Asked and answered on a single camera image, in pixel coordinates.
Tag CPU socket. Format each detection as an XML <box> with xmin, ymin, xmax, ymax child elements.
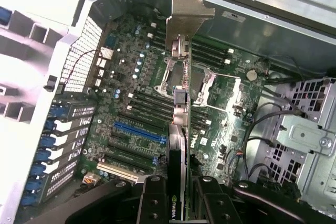
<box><xmin>154</xmin><ymin>57</ymin><xmax>208</xmax><ymax>104</ymax></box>

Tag grey metal drive cage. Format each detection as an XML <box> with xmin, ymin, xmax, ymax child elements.
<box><xmin>272</xmin><ymin>77</ymin><xmax>336</xmax><ymax>209</ymax></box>

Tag green Dell motherboard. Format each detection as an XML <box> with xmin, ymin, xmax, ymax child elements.
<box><xmin>78</xmin><ymin>19</ymin><xmax>271</xmax><ymax>185</ymax></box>

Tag white expansion slot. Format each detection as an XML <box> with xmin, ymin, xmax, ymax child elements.
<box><xmin>96</xmin><ymin>162</ymin><xmax>139</xmax><ymax>183</ymax></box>

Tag blue expansion slot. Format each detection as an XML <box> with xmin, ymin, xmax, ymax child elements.
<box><xmin>113</xmin><ymin>121</ymin><xmax>167</xmax><ymax>146</ymax></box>

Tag black open PC case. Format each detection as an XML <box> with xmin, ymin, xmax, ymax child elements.
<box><xmin>0</xmin><ymin>0</ymin><xmax>336</xmax><ymax>224</ymax></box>

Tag silver coin battery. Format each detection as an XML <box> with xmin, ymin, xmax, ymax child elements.
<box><xmin>245</xmin><ymin>69</ymin><xmax>258</xmax><ymax>82</ymax></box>

